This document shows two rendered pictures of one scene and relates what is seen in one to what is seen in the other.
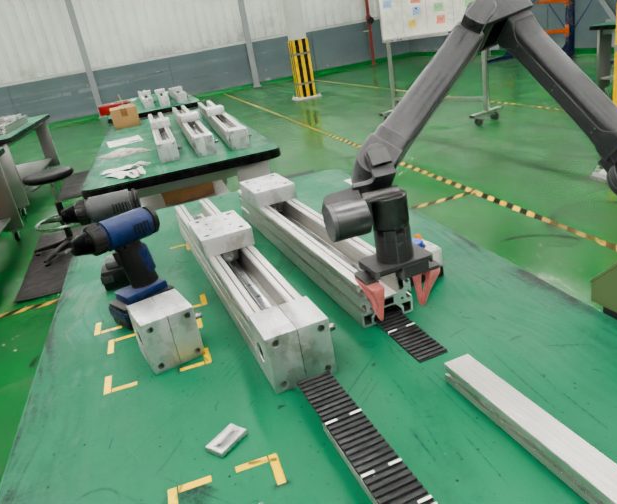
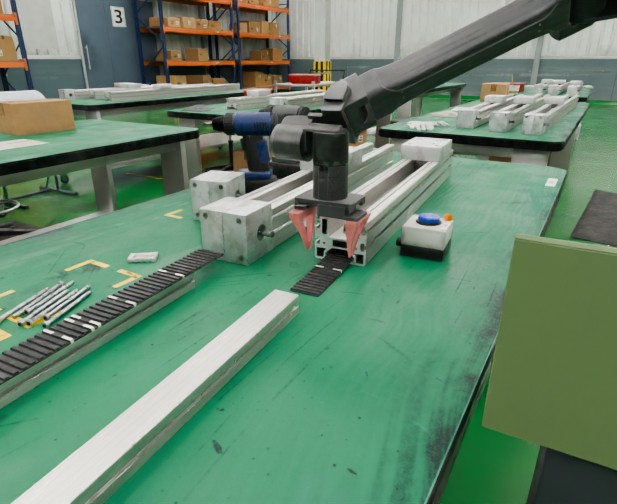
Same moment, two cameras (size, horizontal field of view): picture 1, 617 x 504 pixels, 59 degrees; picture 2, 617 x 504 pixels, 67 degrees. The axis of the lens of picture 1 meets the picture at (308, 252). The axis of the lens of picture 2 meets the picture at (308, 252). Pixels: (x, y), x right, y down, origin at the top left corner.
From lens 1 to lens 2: 0.68 m
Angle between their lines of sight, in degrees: 41
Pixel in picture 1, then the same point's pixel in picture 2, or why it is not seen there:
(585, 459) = (183, 379)
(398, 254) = (318, 190)
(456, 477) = (155, 343)
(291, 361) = (215, 236)
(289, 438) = not seen: hidden behind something
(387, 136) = (366, 79)
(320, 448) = not seen: hidden behind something
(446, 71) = (486, 30)
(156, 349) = (196, 201)
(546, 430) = (212, 353)
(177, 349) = not seen: hidden behind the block
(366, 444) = (144, 288)
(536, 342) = (380, 332)
